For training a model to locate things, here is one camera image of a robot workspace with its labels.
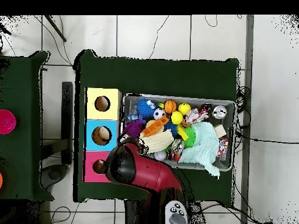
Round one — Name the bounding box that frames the purple spiky ball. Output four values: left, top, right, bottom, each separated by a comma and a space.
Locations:
123, 120, 143, 139

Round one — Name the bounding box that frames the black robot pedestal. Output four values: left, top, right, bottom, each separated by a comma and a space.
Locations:
124, 199, 164, 224

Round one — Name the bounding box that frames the cream muslin cloth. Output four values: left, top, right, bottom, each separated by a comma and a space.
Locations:
139, 129, 175, 155

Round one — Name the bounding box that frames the blue fuzzy ball with eyes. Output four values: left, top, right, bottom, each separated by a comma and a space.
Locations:
136, 98, 157, 118

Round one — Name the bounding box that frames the yellow tennis ball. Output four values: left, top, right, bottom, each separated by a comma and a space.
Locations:
171, 111, 184, 125

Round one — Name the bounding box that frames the dark green tablecloth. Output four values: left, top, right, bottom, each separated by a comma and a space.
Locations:
0, 50, 55, 202
73, 49, 239, 203

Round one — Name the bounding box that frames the wooden box with three holes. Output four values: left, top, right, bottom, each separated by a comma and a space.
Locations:
82, 87, 123, 183

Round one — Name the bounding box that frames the black stand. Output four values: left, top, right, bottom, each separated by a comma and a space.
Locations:
61, 81, 74, 165

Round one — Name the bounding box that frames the black and white soccer ball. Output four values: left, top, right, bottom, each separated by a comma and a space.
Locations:
153, 107, 167, 121

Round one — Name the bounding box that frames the black rod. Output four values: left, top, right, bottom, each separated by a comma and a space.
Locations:
44, 15, 67, 43

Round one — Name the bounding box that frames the orange toy basketball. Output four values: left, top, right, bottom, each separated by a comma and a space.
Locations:
163, 99, 178, 114

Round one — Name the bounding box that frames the silver drink can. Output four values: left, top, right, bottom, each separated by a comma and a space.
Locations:
213, 105, 228, 120

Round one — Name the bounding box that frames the yellow smiley ball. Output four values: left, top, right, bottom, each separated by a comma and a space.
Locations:
178, 102, 192, 116

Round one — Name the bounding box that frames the pink ball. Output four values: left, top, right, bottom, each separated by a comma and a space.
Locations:
0, 109, 17, 135

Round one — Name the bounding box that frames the grey metal rail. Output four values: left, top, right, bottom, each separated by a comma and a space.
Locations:
240, 15, 255, 224

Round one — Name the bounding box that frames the mint green muslin cloth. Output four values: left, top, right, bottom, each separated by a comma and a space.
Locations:
178, 121, 221, 180

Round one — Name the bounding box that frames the orange plastic toy block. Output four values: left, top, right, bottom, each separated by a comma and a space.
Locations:
141, 115, 169, 138

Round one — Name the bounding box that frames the clear mesh bin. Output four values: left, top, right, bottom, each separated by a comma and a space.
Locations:
118, 93, 237, 173

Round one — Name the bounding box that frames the black cable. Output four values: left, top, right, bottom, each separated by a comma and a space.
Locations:
235, 132, 299, 145

